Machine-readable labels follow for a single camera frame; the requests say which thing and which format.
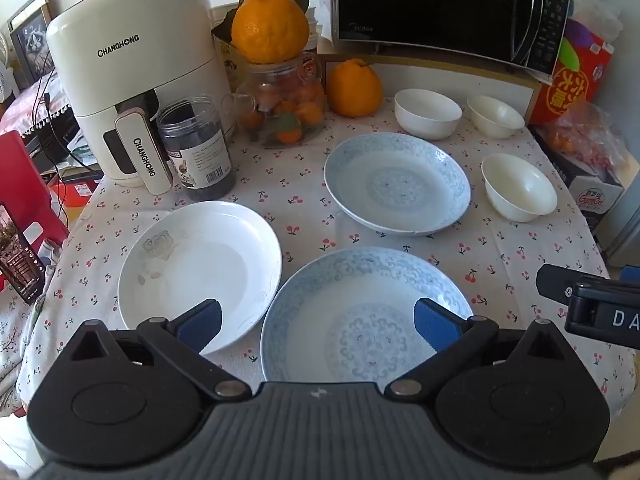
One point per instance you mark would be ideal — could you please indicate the silver refrigerator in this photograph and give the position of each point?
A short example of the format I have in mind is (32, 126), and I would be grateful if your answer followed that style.
(627, 230)

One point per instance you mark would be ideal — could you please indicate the red printed carton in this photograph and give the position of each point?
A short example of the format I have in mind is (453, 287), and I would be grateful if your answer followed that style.
(570, 90)

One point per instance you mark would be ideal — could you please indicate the black smartphone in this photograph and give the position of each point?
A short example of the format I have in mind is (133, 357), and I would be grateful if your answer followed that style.
(20, 255)

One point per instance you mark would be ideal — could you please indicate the dark plastic jar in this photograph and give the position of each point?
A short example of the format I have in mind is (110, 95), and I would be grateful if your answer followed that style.
(195, 145)

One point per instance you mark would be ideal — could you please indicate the cream white bowl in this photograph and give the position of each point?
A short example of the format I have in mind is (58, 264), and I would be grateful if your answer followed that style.
(520, 187)

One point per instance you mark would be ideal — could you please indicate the white floral cloth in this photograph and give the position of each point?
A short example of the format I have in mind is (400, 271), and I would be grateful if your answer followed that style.
(15, 340)

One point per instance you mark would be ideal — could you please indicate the glass jar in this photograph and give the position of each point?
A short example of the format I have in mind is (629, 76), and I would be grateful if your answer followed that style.
(280, 90)

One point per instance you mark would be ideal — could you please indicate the white wooden microwave stand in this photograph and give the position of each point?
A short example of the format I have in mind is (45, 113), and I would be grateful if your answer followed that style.
(450, 80)

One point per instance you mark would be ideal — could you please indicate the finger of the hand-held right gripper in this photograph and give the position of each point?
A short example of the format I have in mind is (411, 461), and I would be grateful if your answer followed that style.
(550, 282)

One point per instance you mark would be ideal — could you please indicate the printed cardboard box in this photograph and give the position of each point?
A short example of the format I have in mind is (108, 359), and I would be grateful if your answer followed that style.
(590, 195)

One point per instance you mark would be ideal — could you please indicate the pile of kumquats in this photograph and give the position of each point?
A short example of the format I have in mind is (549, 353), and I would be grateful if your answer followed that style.
(295, 110)

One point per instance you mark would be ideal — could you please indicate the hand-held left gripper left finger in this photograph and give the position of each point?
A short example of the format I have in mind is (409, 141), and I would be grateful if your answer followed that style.
(200, 322)

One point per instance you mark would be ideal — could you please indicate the framed cat picture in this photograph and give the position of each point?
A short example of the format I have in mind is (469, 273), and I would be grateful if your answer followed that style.
(32, 40)

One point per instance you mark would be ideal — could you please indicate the white floral plate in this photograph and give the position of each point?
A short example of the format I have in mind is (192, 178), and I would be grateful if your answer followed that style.
(200, 255)

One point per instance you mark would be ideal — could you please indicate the blue patterned plate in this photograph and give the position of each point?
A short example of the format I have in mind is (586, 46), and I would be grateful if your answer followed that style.
(397, 185)
(345, 320)

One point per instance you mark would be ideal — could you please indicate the cherry print tablecloth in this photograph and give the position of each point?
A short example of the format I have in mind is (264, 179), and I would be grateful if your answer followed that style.
(300, 220)

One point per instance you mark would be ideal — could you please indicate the white air fryer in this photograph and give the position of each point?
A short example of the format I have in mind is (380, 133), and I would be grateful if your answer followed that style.
(125, 60)

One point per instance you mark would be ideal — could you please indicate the small white bowl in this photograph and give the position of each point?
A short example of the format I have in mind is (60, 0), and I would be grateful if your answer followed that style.
(495, 115)

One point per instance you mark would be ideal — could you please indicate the red box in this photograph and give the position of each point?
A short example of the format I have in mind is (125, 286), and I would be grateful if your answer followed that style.
(20, 175)

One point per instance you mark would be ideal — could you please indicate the black microwave oven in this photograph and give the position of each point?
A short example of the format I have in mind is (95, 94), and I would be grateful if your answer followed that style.
(430, 5)

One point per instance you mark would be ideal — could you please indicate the large leafy orange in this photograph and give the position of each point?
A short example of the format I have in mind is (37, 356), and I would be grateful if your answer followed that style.
(270, 25)

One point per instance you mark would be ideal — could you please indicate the plastic bag of oranges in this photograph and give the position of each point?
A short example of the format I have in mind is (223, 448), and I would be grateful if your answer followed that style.
(585, 140)

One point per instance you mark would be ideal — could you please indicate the wide white bowl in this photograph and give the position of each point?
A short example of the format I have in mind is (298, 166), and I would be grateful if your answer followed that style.
(427, 112)

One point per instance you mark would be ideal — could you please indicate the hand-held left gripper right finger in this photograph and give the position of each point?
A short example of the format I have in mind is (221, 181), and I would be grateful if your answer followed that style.
(435, 322)

